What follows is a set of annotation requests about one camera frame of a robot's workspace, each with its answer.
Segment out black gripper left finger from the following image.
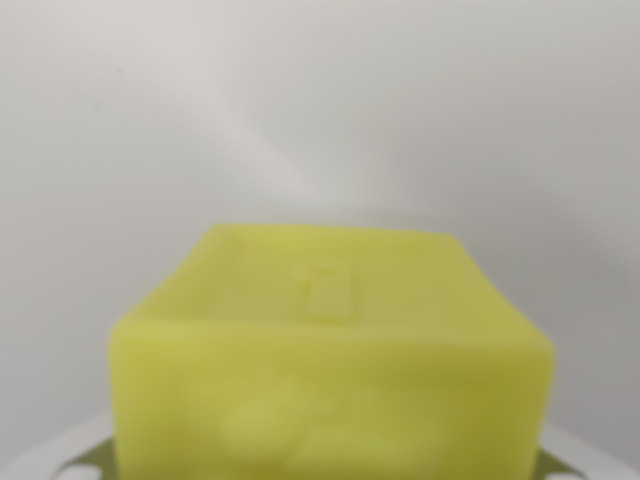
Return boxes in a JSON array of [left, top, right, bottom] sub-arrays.
[[14, 409, 119, 480]]

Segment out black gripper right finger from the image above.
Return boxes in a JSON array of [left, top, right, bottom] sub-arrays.
[[535, 423, 626, 480]]

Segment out yellow cube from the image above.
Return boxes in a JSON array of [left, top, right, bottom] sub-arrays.
[[107, 222, 557, 480]]

